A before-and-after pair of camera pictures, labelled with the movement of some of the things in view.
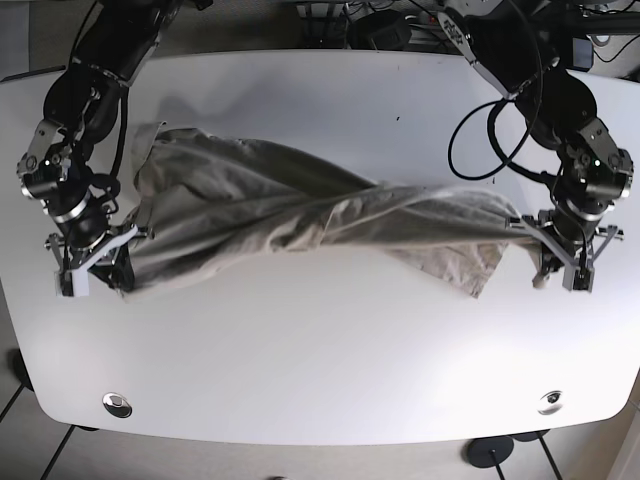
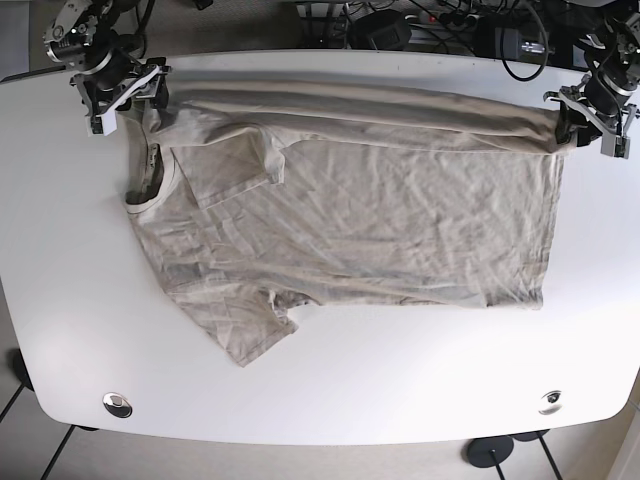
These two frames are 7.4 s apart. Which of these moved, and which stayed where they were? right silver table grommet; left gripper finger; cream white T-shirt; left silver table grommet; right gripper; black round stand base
Moved: left gripper finger; right gripper; cream white T-shirt
Stayed: right silver table grommet; black round stand base; left silver table grommet
